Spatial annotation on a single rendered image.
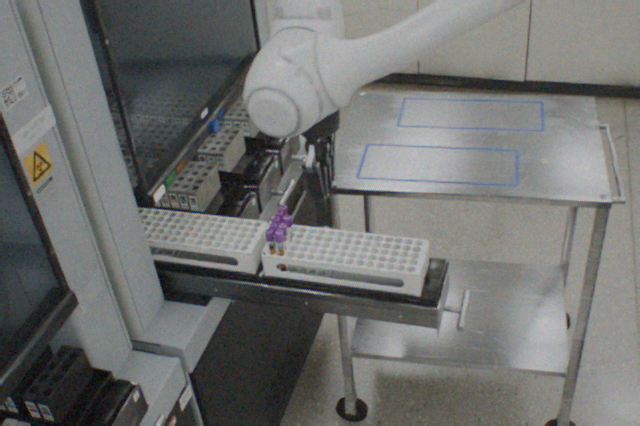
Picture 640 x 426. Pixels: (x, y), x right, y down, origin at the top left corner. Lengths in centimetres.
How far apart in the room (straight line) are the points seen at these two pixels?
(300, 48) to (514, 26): 264
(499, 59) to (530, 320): 182
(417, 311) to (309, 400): 96
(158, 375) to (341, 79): 67
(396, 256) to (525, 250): 143
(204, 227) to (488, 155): 65
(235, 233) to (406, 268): 35
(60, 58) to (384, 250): 64
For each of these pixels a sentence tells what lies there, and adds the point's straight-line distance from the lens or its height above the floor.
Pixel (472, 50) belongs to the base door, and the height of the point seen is 22.
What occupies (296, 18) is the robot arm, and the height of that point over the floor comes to 133.
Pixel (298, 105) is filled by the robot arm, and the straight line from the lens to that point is 93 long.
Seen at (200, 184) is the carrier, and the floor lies 88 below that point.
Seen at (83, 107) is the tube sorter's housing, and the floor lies 121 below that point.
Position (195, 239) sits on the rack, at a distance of 143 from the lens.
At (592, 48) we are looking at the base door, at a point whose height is 26.
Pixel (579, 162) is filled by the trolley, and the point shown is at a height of 82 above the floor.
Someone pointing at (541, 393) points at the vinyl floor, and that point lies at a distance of 226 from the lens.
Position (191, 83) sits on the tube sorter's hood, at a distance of 149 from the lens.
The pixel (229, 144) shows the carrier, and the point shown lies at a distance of 168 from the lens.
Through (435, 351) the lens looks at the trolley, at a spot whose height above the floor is 28.
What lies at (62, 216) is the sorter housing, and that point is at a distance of 118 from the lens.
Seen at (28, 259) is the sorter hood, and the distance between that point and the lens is 111.
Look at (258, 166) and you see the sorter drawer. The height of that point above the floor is 82.
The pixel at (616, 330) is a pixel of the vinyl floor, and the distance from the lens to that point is 248.
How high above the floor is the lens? 172
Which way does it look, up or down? 37 degrees down
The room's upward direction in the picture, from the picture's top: 6 degrees counter-clockwise
